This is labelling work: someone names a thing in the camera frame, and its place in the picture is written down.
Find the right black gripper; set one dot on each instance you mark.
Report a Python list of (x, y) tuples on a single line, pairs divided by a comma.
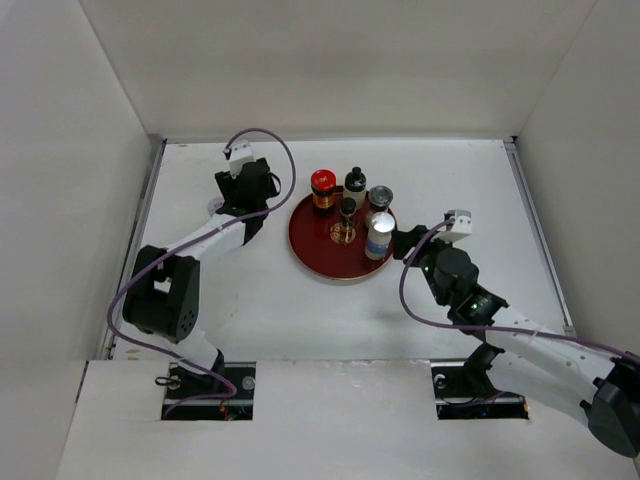
[(404, 241)]

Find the dark jar white lid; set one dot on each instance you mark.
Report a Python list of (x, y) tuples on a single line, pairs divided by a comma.
[(214, 205)]

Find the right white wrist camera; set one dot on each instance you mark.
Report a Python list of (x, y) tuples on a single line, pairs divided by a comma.
[(459, 225)]

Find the black knob salt grinder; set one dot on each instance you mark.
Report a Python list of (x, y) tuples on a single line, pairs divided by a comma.
[(355, 186)]

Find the red round tray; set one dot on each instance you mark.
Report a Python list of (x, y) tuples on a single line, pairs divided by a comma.
[(310, 239)]

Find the black lid spice bottle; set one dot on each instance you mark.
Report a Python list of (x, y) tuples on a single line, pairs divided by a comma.
[(346, 226)]

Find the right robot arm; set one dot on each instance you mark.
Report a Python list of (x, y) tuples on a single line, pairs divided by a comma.
[(594, 383)]

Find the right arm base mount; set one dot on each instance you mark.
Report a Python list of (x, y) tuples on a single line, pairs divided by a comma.
[(463, 391)]

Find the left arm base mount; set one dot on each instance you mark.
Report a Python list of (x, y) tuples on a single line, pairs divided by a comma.
[(189, 396)]

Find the clear cap pepper grinder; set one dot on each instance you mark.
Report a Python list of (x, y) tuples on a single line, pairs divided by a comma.
[(380, 198)]

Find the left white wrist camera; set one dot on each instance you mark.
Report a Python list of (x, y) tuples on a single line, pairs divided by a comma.
[(237, 155)]

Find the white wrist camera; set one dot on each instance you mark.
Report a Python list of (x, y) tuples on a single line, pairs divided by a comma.
[(459, 225), (237, 155)]

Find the blue label silver cap bottle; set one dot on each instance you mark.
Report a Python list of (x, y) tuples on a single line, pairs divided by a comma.
[(381, 227)]

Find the red lid sauce jar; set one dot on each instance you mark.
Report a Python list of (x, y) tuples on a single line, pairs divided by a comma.
[(323, 184)]

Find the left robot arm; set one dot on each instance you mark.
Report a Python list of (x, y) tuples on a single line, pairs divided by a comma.
[(165, 301)]

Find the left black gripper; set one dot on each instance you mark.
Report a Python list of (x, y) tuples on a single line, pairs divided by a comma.
[(230, 185)]

